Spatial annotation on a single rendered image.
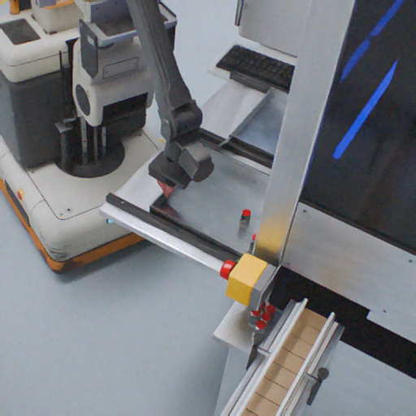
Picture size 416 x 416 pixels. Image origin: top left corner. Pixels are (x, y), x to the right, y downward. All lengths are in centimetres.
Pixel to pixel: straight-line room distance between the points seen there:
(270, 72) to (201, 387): 108
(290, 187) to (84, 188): 140
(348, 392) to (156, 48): 87
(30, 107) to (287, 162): 136
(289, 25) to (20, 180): 113
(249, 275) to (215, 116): 69
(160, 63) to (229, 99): 60
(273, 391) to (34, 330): 132
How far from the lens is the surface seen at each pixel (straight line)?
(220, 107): 190
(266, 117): 189
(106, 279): 255
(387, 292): 128
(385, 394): 153
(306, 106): 108
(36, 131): 244
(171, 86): 138
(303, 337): 136
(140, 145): 265
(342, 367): 152
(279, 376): 130
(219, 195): 164
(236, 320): 142
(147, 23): 136
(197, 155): 140
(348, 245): 123
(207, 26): 394
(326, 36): 101
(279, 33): 229
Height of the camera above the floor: 205
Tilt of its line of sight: 47 degrees down
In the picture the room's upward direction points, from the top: 8 degrees clockwise
